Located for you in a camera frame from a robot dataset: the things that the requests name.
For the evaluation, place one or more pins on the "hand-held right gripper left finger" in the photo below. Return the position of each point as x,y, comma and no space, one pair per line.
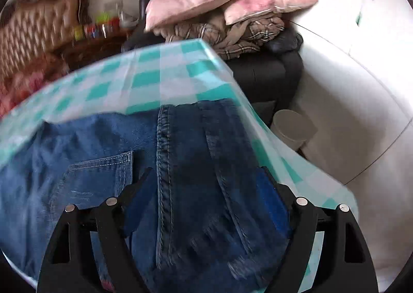
141,198

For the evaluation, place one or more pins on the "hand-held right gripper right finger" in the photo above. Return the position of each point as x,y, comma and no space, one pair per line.
271,199

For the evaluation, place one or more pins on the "blue denim pants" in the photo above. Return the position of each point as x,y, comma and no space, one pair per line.
193,167

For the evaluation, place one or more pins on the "beige round bin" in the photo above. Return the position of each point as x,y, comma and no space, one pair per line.
290,125

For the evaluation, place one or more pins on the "green white checked tablecloth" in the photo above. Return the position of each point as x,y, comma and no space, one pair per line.
145,80

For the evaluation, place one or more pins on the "black leather sofa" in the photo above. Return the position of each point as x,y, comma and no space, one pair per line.
264,77

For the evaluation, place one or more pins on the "dark wooden nightstand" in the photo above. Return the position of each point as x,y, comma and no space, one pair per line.
96,48

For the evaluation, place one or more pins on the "dark cloth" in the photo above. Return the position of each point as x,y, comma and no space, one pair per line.
287,42

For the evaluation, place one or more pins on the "red floral quilt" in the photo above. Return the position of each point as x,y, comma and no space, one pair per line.
25,83

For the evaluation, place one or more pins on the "small red box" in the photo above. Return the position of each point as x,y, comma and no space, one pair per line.
93,30

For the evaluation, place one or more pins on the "yellow green small item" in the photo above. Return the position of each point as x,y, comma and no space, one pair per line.
78,33

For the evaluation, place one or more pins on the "brown plaid blanket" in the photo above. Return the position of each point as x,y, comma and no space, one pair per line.
206,33

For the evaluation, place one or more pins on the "green packet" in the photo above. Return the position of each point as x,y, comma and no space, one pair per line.
105,17

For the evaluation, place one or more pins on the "small pink pillow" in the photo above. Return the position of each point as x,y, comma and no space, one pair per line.
277,2

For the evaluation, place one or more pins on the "tufted brown headboard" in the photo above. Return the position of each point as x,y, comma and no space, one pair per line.
35,28

